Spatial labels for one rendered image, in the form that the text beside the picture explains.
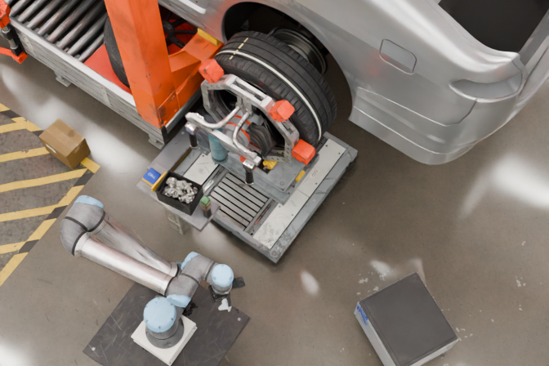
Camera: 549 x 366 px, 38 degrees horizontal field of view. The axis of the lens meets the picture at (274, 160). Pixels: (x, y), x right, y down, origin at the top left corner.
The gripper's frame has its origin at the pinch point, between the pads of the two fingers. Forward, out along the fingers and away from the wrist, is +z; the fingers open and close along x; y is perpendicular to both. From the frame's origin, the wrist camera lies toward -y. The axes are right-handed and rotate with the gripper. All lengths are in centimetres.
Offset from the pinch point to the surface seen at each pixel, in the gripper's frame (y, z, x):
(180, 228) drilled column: 3, 59, -59
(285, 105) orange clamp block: -49, -50, -61
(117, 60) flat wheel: 9, 24, -153
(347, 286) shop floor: -73, 61, 3
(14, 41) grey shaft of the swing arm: 60, 55, -205
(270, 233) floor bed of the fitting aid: -43, 58, -39
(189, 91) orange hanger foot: -21, 11, -115
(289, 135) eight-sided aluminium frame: -50, -33, -54
